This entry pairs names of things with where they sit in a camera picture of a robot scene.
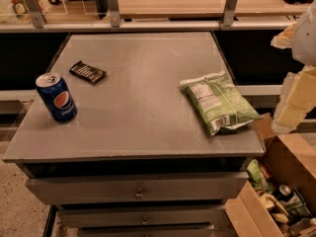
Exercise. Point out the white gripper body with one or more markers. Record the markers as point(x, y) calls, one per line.
point(306, 39)

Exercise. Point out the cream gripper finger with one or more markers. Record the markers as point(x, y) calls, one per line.
point(297, 99)
point(284, 39)

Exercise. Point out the green jalapeno chip bag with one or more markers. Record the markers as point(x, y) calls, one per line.
point(219, 103)

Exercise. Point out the green bag in box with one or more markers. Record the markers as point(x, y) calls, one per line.
point(257, 178)

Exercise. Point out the soda can in box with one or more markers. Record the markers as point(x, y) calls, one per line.
point(283, 192)

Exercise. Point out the blue pepsi can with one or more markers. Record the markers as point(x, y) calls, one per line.
point(55, 94)

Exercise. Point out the cardboard box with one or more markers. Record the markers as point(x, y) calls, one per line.
point(290, 160)

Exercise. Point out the wooden shelf board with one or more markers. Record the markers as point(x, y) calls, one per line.
point(205, 8)

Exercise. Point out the middle grey drawer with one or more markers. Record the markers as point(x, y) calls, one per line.
point(141, 216)

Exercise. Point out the grey drawer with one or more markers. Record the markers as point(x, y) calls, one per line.
point(102, 189)
point(150, 231)
point(141, 216)

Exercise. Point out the bottom grey drawer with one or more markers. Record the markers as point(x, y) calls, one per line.
point(150, 231)

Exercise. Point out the grey drawer cabinet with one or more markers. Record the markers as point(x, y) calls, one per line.
point(135, 121)

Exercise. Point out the black snack bar wrapper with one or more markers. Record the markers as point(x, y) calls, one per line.
point(87, 72)

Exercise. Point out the top grey drawer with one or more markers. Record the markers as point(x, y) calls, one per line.
point(102, 189)

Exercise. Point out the orange snack package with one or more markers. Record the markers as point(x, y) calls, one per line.
point(14, 11)

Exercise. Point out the right metal bracket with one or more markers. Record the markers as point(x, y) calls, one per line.
point(229, 13)

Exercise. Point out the metal bracket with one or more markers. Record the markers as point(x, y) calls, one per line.
point(37, 17)
point(114, 13)
point(229, 13)

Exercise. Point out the middle metal bracket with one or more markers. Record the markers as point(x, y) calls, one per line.
point(114, 13)

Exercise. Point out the left metal bracket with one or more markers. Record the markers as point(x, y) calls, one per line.
point(37, 17)

